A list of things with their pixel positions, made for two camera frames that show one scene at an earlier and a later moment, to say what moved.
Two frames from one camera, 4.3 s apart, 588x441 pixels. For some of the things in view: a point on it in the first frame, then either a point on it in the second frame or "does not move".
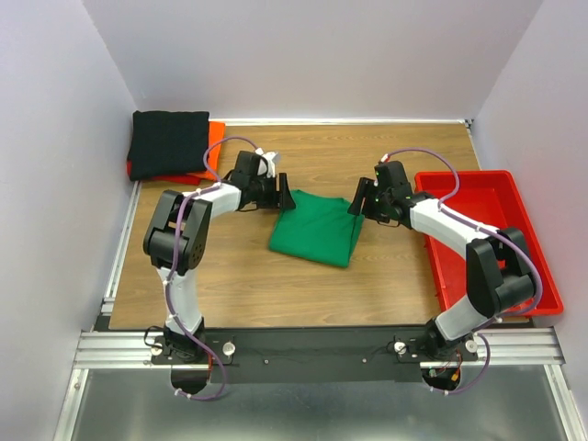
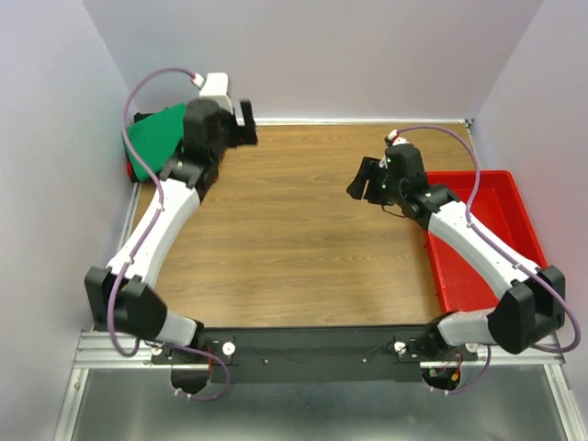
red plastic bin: x=491 y=199 does not move
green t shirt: x=319 y=228 → x=158 y=140
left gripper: x=282 y=198 → x=238 y=135
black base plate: x=314 y=355 does not move
